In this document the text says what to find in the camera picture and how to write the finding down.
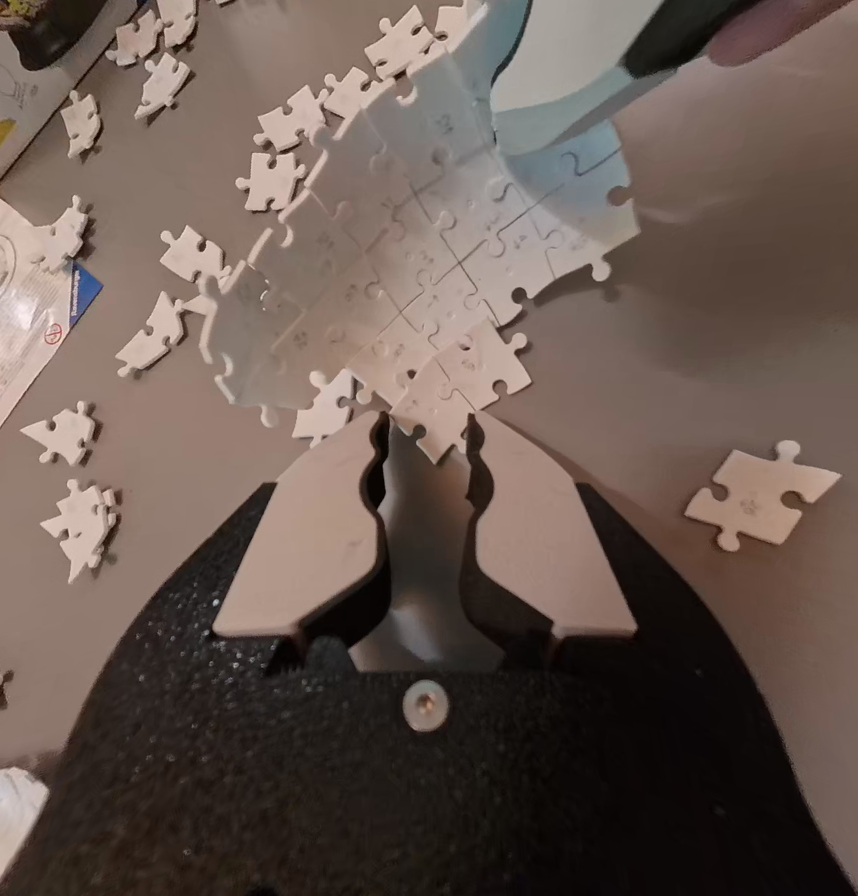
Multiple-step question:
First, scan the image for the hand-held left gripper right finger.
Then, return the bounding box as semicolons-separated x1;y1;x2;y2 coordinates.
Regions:
462;412;640;659

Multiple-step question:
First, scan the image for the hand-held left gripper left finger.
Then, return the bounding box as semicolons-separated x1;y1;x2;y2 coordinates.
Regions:
212;410;392;652

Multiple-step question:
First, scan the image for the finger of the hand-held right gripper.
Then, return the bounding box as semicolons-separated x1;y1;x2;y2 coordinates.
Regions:
490;0;669;154

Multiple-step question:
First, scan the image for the scatter of white pieces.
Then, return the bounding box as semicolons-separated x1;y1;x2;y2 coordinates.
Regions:
0;0;843;716

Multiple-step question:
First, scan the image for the bowl-shaped assembled puzzle section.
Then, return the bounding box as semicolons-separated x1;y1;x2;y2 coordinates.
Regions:
198;6;641;466

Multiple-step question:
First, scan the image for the arc-shaped assembled puzzle section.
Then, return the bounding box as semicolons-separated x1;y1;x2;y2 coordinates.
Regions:
0;766;49;876

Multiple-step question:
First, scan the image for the blue puzzle box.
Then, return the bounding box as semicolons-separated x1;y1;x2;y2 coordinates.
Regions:
0;0;146;186

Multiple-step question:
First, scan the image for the person's right hand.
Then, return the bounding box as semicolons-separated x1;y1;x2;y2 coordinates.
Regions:
709;0;857;69

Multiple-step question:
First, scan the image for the white instruction leaflet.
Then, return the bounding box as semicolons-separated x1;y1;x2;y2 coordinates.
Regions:
0;185;104;452

